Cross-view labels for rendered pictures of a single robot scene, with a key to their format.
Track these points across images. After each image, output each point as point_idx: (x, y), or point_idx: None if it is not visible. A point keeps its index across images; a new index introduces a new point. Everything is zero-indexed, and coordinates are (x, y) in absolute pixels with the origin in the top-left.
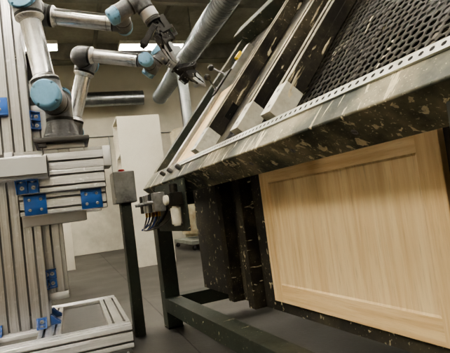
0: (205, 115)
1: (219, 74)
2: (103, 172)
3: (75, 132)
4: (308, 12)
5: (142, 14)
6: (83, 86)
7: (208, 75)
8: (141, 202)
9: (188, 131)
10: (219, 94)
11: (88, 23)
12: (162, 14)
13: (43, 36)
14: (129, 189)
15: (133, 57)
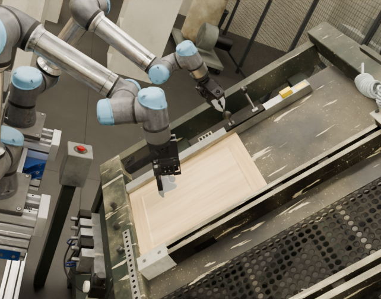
0: (199, 152)
1: (256, 79)
2: (28, 241)
3: (10, 191)
4: (342, 293)
5: (146, 134)
6: (74, 38)
7: (229, 115)
8: (78, 218)
9: (180, 130)
10: (231, 134)
11: (77, 78)
12: (175, 141)
13: None
14: (79, 175)
15: (144, 64)
